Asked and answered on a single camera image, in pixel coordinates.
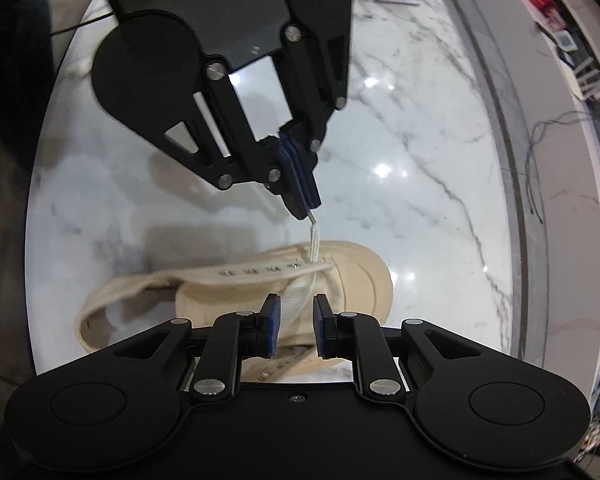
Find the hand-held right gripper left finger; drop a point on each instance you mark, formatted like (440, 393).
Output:
(275, 327)

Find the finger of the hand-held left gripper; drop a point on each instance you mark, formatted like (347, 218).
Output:
(240, 150)
(307, 110)

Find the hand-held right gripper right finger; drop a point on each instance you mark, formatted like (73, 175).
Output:
(319, 330)

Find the white shoelace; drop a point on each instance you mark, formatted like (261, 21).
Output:
(299, 297)

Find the beige canvas shoe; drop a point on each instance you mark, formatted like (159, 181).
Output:
(355, 280)

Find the person's dark clothing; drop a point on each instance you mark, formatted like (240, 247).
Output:
(15, 35)

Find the pink card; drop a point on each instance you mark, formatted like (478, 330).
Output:
(555, 19)

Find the small white display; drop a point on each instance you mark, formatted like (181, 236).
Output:
(566, 41)

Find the white marble TV cabinet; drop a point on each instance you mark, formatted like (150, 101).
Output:
(570, 200)

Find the white router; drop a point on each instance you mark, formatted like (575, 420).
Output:
(591, 82)

